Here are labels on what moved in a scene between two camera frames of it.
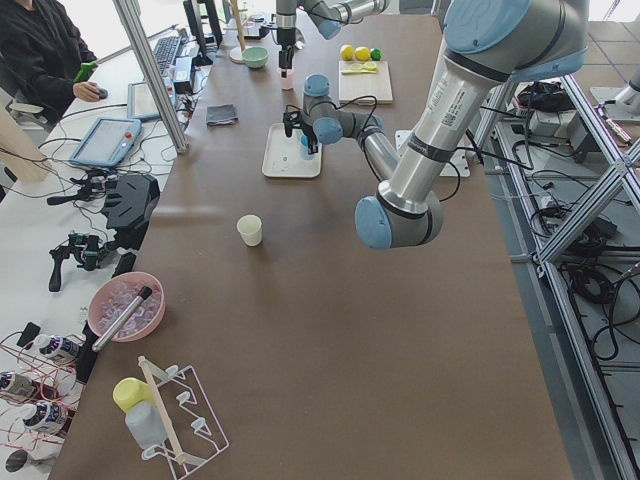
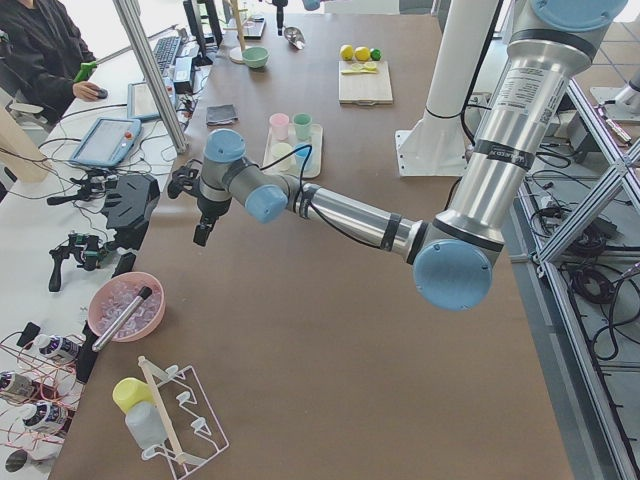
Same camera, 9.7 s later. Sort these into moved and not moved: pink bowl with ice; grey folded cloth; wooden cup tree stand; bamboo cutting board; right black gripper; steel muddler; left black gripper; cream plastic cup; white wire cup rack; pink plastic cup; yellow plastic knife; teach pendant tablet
Moved: pink plastic cup; left black gripper; cream plastic cup; right black gripper
Not moved: pink bowl with ice; teach pendant tablet; white wire cup rack; grey folded cloth; yellow plastic knife; bamboo cutting board; steel muddler; wooden cup tree stand
